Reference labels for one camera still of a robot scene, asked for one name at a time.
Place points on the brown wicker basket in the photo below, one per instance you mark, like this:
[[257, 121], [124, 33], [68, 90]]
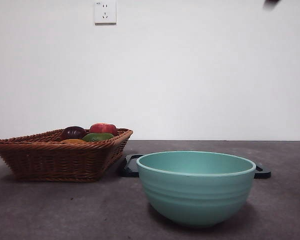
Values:
[[57, 160]]

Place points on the black rectangular tray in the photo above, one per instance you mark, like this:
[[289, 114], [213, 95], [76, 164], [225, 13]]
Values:
[[128, 168]]

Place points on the dark purple round fruit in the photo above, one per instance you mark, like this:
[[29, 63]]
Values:
[[73, 132]]

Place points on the green avocado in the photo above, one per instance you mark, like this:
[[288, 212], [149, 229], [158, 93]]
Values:
[[97, 137]]

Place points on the brown kiwi fruit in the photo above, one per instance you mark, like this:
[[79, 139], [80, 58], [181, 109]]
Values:
[[73, 141]]

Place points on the white wall socket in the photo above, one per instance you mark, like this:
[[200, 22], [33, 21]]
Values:
[[105, 12]]

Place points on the red apple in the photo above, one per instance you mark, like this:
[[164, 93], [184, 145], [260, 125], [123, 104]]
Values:
[[102, 128]]

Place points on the teal ribbed bowl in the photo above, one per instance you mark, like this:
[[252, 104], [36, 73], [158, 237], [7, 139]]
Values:
[[197, 197]]

